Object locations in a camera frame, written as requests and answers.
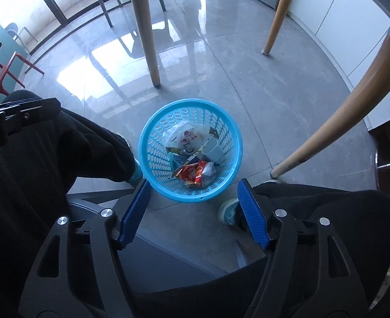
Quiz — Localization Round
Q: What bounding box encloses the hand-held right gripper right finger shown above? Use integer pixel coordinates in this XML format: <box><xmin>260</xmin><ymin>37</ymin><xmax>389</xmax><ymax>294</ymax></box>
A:
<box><xmin>236</xmin><ymin>178</ymin><xmax>370</xmax><ymax>318</ymax></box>

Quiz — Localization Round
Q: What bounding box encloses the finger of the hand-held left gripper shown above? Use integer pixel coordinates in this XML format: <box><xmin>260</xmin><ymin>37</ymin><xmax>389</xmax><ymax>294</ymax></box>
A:
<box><xmin>0</xmin><ymin>97</ymin><xmax>50</xmax><ymax>117</ymax></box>
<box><xmin>3</xmin><ymin>97</ymin><xmax>62</xmax><ymax>137</ymax></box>

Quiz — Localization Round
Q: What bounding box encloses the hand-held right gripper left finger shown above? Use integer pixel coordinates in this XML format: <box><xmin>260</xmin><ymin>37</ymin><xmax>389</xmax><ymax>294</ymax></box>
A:
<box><xmin>17</xmin><ymin>178</ymin><xmax>152</xmax><ymax>318</ymax></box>

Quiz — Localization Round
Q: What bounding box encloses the blue plastic basket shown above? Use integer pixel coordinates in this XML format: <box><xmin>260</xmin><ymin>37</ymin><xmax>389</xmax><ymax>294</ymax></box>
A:
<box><xmin>138</xmin><ymin>98</ymin><xmax>243</xmax><ymax>203</ymax></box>

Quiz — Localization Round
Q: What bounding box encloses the white paper cup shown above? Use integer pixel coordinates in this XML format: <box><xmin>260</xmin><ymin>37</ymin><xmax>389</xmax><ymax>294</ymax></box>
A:
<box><xmin>202</xmin><ymin>138</ymin><xmax>224</xmax><ymax>162</ymax></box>

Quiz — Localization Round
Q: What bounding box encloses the person's right shoe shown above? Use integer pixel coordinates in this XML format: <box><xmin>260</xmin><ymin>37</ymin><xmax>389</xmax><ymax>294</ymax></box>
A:
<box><xmin>217</xmin><ymin>198</ymin><xmax>246</xmax><ymax>228</ymax></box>

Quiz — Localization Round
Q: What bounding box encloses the person's shoe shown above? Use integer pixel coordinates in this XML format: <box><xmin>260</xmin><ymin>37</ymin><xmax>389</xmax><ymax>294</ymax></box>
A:
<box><xmin>217</xmin><ymin>198</ymin><xmax>246</xmax><ymax>228</ymax></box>
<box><xmin>127</xmin><ymin>158</ymin><xmax>146</xmax><ymax>187</ymax></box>

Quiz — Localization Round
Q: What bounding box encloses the person's left shoe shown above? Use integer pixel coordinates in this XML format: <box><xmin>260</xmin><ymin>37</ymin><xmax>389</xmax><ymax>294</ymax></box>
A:
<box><xmin>127</xmin><ymin>158</ymin><xmax>146</xmax><ymax>187</ymax></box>

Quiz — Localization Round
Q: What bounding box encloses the person's left leg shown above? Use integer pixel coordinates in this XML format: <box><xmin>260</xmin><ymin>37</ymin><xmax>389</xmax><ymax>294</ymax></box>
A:
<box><xmin>0</xmin><ymin>89</ymin><xmax>145</xmax><ymax>318</ymax></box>

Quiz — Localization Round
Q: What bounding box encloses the person's leg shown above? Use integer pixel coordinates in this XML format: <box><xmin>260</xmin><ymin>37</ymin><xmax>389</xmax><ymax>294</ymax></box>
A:
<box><xmin>0</xmin><ymin>89</ymin><xmax>145</xmax><ymax>318</ymax></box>
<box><xmin>247</xmin><ymin>183</ymin><xmax>390</xmax><ymax>318</ymax></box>

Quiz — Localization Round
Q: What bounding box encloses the grey office chair seat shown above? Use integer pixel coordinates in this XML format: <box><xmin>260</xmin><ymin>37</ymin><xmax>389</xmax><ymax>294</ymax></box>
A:
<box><xmin>66</xmin><ymin>185</ymin><xmax>269</xmax><ymax>279</ymax></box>

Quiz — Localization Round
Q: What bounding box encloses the grey metal chair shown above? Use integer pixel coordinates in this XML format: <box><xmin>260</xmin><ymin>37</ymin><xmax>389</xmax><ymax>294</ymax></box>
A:
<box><xmin>5</xmin><ymin>22</ymin><xmax>38</xmax><ymax>54</ymax></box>

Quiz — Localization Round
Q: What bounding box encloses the blue and yellow wrapper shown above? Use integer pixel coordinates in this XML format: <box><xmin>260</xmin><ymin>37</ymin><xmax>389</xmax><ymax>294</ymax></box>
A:
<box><xmin>168</xmin><ymin>146</ymin><xmax>203</xmax><ymax>164</ymax></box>

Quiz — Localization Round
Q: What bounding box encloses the person's right leg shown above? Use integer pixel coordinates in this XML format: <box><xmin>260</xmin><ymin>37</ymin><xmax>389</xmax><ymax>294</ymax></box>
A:
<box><xmin>247</xmin><ymin>183</ymin><xmax>390</xmax><ymax>318</ymax></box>

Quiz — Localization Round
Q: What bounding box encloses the printed clear plastic bag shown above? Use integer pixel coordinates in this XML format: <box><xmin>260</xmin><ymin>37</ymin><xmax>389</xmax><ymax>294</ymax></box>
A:
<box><xmin>163</xmin><ymin>123</ymin><xmax>213</xmax><ymax>155</ymax></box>

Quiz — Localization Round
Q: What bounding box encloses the white table with wooden legs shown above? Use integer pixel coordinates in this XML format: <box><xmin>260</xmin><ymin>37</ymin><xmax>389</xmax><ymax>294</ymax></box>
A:
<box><xmin>125</xmin><ymin>0</ymin><xmax>390</xmax><ymax>178</ymax></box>

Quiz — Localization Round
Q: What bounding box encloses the white kitchen cabinet counter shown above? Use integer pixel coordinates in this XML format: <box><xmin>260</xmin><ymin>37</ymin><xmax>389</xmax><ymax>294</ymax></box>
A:
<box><xmin>240</xmin><ymin>0</ymin><xmax>390</xmax><ymax>130</ymax></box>

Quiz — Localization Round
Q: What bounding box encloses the black window frame post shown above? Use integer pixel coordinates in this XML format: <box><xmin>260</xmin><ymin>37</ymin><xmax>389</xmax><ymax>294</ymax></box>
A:
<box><xmin>31</xmin><ymin>0</ymin><xmax>68</xmax><ymax>28</ymax></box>

